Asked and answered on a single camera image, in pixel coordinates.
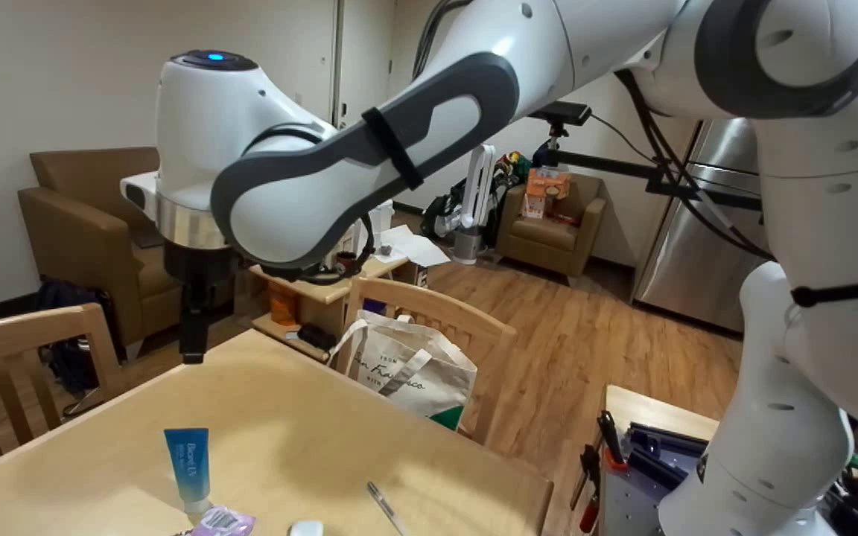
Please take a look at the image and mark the clear pen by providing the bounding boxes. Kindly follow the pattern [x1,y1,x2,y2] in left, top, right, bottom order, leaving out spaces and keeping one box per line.
[366,481,410,536]

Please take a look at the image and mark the white tower fan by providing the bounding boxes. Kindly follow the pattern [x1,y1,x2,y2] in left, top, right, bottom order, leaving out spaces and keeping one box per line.
[451,144,498,266]

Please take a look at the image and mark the camera on mount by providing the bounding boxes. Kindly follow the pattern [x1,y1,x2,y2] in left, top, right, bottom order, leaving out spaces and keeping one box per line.
[529,101,766,214]

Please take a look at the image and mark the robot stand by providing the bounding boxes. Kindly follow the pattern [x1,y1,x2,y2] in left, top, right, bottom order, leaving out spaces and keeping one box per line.
[596,384,858,536]

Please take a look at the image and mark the black and red clamp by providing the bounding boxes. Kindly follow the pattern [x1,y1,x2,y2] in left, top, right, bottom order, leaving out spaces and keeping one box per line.
[596,409,629,473]
[570,444,603,534]

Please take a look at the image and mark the blue squeeze tube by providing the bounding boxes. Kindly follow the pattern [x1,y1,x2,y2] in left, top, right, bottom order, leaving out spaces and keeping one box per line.
[164,427,212,514]

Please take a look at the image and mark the orange cardboard box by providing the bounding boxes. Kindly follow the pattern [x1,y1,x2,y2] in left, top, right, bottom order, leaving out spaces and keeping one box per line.
[521,167,572,221]

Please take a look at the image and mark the black pouch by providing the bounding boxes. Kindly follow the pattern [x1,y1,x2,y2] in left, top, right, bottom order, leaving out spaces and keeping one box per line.
[296,322,339,353]

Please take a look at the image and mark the white canvas tote bag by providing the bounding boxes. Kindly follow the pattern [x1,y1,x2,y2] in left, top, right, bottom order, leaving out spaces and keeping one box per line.
[327,310,479,432]

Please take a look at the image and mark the wooden side table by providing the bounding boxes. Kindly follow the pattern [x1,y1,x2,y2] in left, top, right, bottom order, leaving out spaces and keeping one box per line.
[248,252,410,365]

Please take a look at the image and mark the orange packet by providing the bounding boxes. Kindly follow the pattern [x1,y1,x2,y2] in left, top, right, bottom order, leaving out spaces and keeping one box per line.
[269,283,300,327]

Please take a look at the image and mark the black backpack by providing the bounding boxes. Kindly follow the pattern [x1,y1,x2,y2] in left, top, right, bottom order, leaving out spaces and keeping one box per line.
[35,278,122,397]

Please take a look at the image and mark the purple plastic packet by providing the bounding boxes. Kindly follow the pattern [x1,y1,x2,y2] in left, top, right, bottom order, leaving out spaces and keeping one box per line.
[189,506,257,536]

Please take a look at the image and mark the stainless steel refrigerator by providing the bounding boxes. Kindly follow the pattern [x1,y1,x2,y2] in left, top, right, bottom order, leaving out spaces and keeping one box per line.
[631,117,774,334]

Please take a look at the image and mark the brown armchair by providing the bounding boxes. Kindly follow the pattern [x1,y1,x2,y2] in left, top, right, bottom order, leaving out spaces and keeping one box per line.
[495,173,608,278]
[18,147,238,348]

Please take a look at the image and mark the white sheets of paper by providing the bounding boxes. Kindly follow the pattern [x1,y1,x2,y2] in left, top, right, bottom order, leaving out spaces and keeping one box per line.
[372,225,451,268]

